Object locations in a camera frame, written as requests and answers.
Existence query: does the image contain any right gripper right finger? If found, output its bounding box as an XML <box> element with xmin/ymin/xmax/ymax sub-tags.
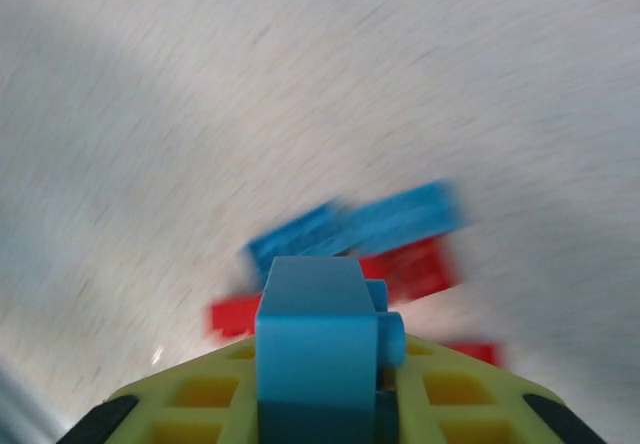
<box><xmin>394</xmin><ymin>334</ymin><xmax>607</xmax><ymax>444</ymax></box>

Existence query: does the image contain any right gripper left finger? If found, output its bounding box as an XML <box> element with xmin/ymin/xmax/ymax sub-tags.
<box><xmin>57</xmin><ymin>338</ymin><xmax>261</xmax><ymax>444</ymax></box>

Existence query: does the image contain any red lego brick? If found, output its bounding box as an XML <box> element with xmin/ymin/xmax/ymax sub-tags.
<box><xmin>207</xmin><ymin>293</ymin><xmax>264</xmax><ymax>340</ymax></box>
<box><xmin>444</xmin><ymin>341</ymin><xmax>506</xmax><ymax>368</ymax></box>
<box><xmin>359</xmin><ymin>236</ymin><xmax>461</xmax><ymax>300</ymax></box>

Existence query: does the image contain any blue lego brick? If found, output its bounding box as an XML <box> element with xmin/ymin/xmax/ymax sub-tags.
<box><xmin>254</xmin><ymin>256</ymin><xmax>407</xmax><ymax>444</ymax></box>
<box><xmin>344</xmin><ymin>178</ymin><xmax>471</xmax><ymax>255</ymax></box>
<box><xmin>244</xmin><ymin>203</ymin><xmax>351</xmax><ymax>285</ymax></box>

